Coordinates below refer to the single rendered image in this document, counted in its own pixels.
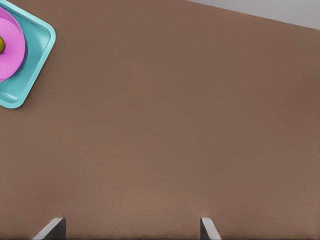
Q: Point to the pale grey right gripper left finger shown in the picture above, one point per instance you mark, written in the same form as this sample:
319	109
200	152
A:
54	230

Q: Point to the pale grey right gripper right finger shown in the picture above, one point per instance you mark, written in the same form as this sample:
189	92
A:
208	229

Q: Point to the orange fruit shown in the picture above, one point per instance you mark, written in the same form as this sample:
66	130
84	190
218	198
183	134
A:
1	45

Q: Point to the pink round plate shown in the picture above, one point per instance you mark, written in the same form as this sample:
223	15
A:
11	50

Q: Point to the teal rectangular tray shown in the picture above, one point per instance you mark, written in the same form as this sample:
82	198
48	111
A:
37	52

